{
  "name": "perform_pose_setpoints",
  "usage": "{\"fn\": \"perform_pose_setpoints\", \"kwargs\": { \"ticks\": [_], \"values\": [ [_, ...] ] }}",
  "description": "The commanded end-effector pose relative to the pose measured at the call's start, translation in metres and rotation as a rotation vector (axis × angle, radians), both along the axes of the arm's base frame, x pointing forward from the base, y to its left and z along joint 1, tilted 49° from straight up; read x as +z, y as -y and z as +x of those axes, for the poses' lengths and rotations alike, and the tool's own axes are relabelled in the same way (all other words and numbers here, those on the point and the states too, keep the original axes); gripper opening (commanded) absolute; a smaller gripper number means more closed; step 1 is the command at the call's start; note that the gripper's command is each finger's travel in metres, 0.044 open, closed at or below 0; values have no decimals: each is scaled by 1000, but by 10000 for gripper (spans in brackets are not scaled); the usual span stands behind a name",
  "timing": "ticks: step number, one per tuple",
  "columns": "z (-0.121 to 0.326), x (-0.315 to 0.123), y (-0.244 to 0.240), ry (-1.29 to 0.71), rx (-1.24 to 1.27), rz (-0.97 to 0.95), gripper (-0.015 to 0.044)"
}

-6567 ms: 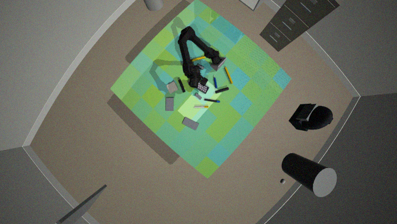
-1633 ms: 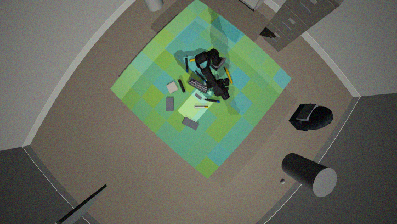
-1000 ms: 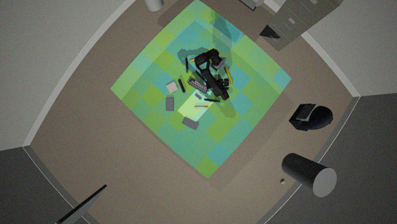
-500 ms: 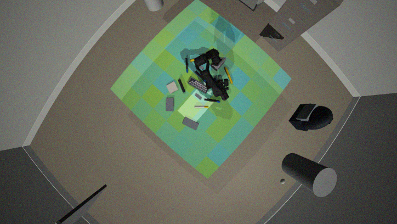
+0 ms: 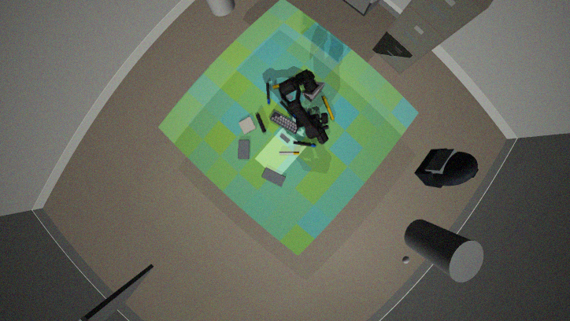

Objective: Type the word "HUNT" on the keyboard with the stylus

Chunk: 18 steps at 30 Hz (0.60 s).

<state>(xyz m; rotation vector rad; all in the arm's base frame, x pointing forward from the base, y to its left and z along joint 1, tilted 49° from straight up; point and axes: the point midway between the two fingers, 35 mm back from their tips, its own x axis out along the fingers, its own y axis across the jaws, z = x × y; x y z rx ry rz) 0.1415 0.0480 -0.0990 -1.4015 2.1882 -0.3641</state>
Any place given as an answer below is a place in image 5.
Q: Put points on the black keyboard with white keys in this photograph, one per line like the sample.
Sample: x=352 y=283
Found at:
x=283 y=121

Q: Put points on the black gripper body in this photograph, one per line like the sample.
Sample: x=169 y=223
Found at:
x=324 y=119

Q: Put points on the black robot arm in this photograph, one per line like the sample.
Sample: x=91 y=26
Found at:
x=313 y=128

